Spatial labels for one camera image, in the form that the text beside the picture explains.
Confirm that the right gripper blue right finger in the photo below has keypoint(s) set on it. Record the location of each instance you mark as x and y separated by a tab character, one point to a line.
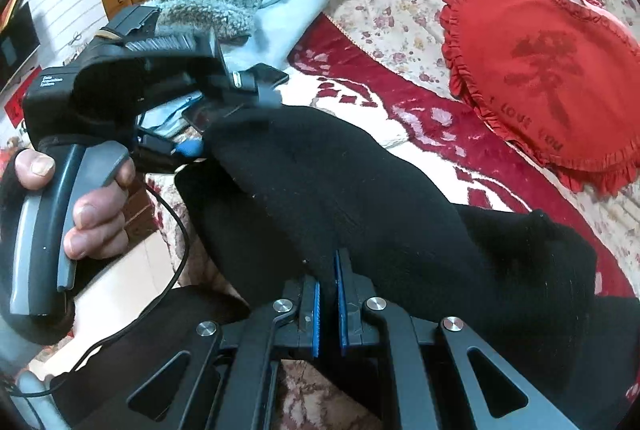
353	290

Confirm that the red heart pillow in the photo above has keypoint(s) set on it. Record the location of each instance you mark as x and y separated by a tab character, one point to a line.
559	79

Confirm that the grey fleece light blue garment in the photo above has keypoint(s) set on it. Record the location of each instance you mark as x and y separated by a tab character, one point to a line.
248	31

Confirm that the left hand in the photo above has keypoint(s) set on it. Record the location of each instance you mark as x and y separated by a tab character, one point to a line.
99	220

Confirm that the black pants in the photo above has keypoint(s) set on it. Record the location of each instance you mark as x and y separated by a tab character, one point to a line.
279	191

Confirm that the red white patterned blanket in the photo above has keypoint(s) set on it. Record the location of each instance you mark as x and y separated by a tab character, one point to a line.
330	74

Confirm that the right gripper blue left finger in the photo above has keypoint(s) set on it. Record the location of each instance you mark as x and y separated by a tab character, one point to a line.
309	318

